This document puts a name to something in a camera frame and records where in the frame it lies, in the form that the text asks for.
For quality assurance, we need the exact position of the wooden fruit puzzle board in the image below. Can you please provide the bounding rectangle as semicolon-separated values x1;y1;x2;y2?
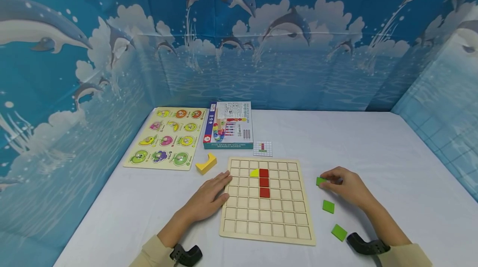
123;107;208;172

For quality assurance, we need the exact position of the yellow notched wooden block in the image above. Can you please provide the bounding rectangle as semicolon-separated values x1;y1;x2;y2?
195;153;218;175

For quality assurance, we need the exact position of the blue toy box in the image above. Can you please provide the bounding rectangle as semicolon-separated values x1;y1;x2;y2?
203;101;254;150

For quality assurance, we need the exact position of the person's right hand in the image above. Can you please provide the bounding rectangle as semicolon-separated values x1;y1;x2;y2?
319;166;374;210

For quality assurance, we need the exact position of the wooden grid board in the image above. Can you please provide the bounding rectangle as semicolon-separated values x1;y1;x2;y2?
219;157;317;246

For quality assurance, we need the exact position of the set of fruit puzzle pieces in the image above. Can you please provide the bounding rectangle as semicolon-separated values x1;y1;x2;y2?
129;109;203;166

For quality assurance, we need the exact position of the white grid pattern card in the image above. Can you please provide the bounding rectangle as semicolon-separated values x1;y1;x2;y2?
253;141;273;157

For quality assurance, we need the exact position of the person's left forearm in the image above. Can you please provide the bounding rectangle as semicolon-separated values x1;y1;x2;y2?
130;209;204;267

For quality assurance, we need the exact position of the person's right forearm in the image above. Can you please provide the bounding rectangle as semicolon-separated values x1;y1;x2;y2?
359;199;434;267

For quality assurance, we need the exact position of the person's left hand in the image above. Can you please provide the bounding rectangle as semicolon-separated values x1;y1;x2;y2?
185;171;233;223

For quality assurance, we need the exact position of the black wrist band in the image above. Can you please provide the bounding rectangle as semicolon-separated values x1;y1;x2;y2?
346;232;391;256
169;243;203;267

